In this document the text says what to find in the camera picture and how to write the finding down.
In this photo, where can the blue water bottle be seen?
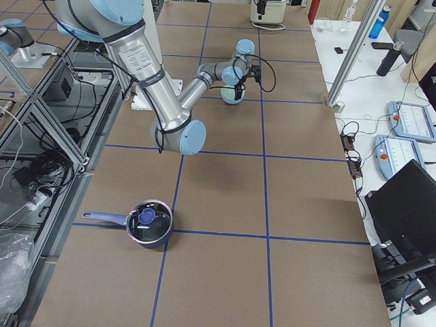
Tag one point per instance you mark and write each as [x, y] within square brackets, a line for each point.
[380, 22]

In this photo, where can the teach pendant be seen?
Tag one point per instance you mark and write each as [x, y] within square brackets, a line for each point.
[411, 121]
[392, 153]

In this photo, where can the purple saucepan with glass lid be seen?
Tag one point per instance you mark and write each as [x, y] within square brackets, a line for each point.
[150, 223]

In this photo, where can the aluminium frame post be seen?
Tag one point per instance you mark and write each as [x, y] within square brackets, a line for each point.
[369, 18]

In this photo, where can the black monitor stand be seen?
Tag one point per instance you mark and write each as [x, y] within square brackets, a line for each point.
[392, 264]

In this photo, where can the plastic bag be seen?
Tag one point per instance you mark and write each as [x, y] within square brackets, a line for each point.
[16, 263]

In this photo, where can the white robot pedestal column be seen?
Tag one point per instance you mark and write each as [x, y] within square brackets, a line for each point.
[166, 83]

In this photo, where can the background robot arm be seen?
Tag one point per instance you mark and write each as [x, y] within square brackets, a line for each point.
[19, 45]

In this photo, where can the black phone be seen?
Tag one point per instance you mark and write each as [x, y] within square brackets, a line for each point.
[382, 45]

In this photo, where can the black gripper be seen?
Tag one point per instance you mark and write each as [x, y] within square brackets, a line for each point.
[239, 91]
[260, 8]

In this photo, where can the black orange adapter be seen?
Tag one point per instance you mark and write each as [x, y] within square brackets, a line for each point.
[347, 142]
[354, 169]

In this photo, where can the upper teach pendant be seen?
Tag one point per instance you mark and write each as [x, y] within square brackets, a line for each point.
[411, 121]

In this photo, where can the lower teach pendant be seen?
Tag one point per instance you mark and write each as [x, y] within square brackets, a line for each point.
[392, 153]

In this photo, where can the white appliance box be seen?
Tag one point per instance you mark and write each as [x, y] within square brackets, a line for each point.
[274, 13]

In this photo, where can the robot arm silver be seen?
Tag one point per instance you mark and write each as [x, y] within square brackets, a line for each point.
[121, 27]

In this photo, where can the black laptop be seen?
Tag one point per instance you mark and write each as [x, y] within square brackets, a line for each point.
[403, 209]

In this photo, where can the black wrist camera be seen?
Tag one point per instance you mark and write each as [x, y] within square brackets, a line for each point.
[256, 73]

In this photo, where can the black thermos bottle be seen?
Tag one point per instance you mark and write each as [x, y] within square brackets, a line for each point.
[388, 61]

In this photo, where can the black orange adapter lower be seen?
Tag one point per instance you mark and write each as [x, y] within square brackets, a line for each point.
[354, 169]

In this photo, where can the aluminium cage frame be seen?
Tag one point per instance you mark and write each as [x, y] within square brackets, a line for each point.
[51, 148]

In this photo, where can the green bowl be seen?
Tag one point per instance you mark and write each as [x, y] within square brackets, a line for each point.
[227, 95]

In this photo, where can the black orange adapter upper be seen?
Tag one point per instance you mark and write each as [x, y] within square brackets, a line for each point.
[347, 142]

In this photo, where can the clear plastic bottle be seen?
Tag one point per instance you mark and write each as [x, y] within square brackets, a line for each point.
[349, 14]

